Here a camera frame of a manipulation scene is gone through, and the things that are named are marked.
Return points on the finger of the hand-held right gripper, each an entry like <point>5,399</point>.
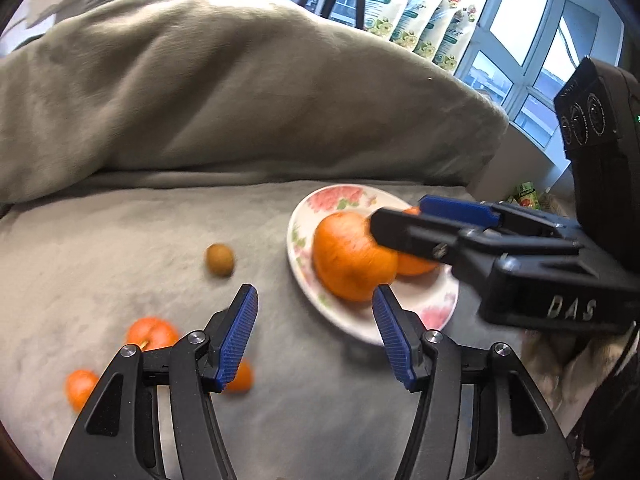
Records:
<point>410,235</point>
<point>455,210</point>

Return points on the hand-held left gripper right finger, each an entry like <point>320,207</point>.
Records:
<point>395,340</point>

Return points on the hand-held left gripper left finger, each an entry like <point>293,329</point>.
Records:
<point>239,340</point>

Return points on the large smooth orange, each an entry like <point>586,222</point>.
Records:
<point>415,265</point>

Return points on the small orange kumquat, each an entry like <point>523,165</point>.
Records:
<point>242,377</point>

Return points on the floral white plate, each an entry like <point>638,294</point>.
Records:
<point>430,305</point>

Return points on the large rough-skinned orange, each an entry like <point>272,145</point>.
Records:
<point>350,260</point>

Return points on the brown kiwi fruit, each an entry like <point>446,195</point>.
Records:
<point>220,260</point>

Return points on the tangerine with stem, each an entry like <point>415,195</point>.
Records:
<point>152,332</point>

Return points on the round tangerine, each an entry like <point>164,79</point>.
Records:
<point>80,390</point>

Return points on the person's right hand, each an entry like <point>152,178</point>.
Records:
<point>555,360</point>

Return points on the green printed box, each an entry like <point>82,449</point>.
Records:
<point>526,195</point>

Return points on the grey plush bed cover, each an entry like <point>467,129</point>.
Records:
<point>125,240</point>

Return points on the white framed window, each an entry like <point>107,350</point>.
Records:
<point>530,25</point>

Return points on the grey folded quilt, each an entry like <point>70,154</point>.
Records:
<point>225,85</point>

